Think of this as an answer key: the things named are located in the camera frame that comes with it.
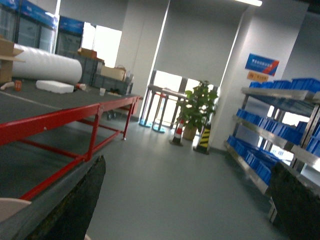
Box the red steel table frame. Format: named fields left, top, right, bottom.
left=0, top=93, right=141, bottom=201

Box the yellow black striped bollard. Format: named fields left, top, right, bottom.
left=193, top=123, right=211, bottom=155

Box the steel turnstile barrier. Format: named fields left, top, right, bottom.
left=138, top=83, right=187, bottom=134

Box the beige plastic dustpan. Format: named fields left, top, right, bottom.
left=0, top=197, right=32, bottom=223

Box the white paper cup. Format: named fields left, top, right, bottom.
left=99, top=88, right=106, bottom=96

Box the glass door refrigerator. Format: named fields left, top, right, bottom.
left=0, top=0, right=85, bottom=57

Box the large cardboard box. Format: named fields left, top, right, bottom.
left=0, top=35, right=25, bottom=84

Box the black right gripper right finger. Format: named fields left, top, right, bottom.
left=269, top=162, right=320, bottom=240

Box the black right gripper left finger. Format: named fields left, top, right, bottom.
left=26, top=155, right=106, bottom=240

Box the red white traffic cone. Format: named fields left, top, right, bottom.
left=169, top=119, right=184, bottom=147

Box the blue wall sign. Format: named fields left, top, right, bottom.
left=245, top=53, right=280, bottom=76

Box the white foam block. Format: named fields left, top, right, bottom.
left=36, top=80, right=74, bottom=94

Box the green potted plant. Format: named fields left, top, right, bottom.
left=176, top=80, right=218, bottom=141

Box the orange can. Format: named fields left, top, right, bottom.
left=14, top=80, right=22, bottom=92

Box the grey roller blind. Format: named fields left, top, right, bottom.
left=154, top=0, right=249, bottom=86

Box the steel roller shelf rack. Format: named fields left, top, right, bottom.
left=223, top=77, right=320, bottom=223

